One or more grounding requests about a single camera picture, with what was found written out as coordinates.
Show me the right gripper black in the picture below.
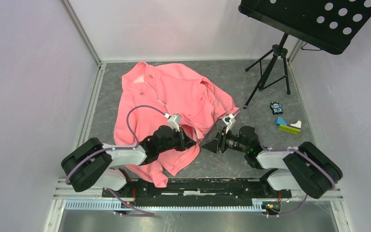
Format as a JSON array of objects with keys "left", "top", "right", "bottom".
[{"left": 201, "top": 126, "right": 248, "bottom": 154}]

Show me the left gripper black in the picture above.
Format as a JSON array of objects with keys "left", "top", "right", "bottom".
[{"left": 158, "top": 127, "right": 196, "bottom": 153}]

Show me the pink zip-up jacket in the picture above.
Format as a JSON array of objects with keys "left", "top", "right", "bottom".
[{"left": 113, "top": 62, "right": 239, "bottom": 189}]

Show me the white object behind arm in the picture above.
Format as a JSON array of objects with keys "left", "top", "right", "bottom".
[{"left": 290, "top": 120, "right": 302, "bottom": 129}]

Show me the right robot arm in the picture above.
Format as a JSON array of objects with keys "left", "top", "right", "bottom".
[{"left": 202, "top": 126, "right": 343, "bottom": 199}]

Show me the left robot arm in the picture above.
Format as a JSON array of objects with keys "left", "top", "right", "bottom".
[{"left": 61, "top": 126, "right": 197, "bottom": 197}]

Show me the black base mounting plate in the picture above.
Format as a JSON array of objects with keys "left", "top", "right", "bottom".
[{"left": 116, "top": 178, "right": 292, "bottom": 207}]

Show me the blue yellow small object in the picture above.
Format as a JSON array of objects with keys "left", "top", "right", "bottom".
[{"left": 275, "top": 116, "right": 301, "bottom": 134}]

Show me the small black blue toy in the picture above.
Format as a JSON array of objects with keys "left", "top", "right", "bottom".
[{"left": 270, "top": 101, "right": 284, "bottom": 115}]

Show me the black music stand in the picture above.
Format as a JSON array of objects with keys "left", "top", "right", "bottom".
[{"left": 238, "top": 0, "right": 371, "bottom": 105}]

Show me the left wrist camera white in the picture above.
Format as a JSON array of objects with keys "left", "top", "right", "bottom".
[{"left": 164, "top": 113, "right": 182, "bottom": 132}]

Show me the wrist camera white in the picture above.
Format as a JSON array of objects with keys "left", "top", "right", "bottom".
[
  {"left": 164, "top": 113, "right": 182, "bottom": 132},
  {"left": 222, "top": 114, "right": 236, "bottom": 133}
]

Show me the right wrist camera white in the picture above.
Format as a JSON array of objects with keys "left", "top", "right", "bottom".
[{"left": 222, "top": 114, "right": 236, "bottom": 133}]

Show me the white slotted cable duct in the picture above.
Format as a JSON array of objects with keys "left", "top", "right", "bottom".
[{"left": 64, "top": 200, "right": 265, "bottom": 212}]

